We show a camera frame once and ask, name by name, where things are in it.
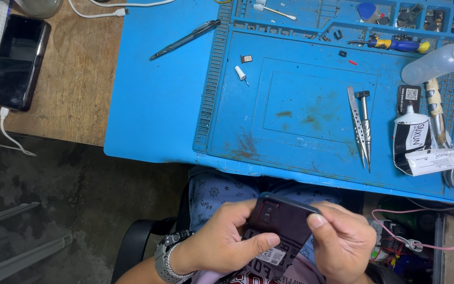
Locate person's left hand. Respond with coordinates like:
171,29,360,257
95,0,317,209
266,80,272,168
180,198,281,274

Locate person's right hand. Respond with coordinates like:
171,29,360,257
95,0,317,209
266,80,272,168
307,201,378,284

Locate dark phone with back label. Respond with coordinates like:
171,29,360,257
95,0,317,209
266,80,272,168
242,192,322,277

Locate blue patterned shorts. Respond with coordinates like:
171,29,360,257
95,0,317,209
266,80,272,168
188,166,343,261

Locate pink printed shirt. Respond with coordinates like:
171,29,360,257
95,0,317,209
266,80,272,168
191,252,327,284

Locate grey wristwatch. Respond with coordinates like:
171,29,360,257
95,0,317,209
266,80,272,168
154,230,195,284

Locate box of electronic parts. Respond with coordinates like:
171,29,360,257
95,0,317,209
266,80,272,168
368,196,445,277

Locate silver precision screwdriver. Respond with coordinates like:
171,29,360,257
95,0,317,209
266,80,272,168
355,91,372,173

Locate black and white glue tube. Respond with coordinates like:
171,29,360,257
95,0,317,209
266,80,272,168
393,104,454,177

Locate silver perforated tweezers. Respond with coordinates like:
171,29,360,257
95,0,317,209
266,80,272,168
347,86,367,169

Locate blue silicone repair mat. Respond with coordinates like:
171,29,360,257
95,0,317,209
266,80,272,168
104,0,454,206

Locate black tube with square code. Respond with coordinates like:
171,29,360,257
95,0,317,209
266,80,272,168
396,85,422,116

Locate grey metal bars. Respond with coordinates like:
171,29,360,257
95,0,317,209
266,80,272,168
0,201,74,284

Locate clear plastic squeeze bottle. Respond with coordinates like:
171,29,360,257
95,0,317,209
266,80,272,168
401,40,454,86

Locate black ballpoint pen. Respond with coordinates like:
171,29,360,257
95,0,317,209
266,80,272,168
149,20,221,62

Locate yellow and blue screwdriver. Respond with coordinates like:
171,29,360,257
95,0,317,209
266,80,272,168
347,37,431,54

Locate blue plastic pick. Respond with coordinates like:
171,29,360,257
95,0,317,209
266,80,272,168
357,2,378,21

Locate white cotton swab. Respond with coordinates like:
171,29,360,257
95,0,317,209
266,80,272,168
253,3,297,21

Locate heap of small phone parts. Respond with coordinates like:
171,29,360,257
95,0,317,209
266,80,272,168
396,3,454,36

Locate black smartphone with case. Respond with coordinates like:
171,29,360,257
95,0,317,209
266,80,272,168
0,14,52,112

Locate clear glass jar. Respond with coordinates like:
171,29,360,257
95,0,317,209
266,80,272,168
14,0,64,19

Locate silver chain bracelet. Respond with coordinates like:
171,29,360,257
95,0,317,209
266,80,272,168
165,241,196,280

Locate pink cable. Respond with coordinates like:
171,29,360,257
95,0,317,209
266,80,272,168
371,206,454,252

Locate tan-handled metal scraper tool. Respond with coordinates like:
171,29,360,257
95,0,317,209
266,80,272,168
425,78,454,189

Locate small white-handled pin tool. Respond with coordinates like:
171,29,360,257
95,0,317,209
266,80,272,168
234,66,250,87

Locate white charging cable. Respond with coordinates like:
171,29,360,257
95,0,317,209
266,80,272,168
0,107,38,158

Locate white cable with plug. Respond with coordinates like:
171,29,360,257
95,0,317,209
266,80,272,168
67,0,177,19

